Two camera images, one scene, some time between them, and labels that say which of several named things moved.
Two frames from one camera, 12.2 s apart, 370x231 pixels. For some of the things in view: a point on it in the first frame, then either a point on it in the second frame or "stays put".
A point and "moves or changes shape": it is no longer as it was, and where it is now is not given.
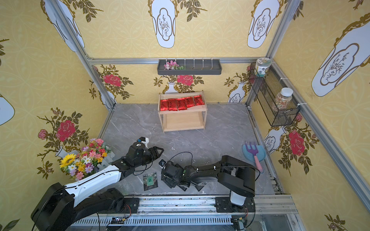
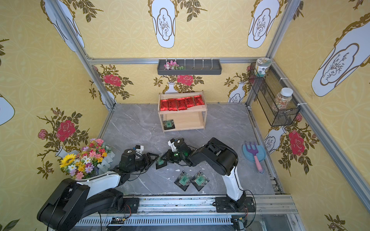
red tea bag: (198, 100) stays put
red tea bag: (190, 101) stays put
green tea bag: (150, 181) moves or changes shape
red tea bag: (181, 104) stays put
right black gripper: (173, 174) to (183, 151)
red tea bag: (164, 105) stays put
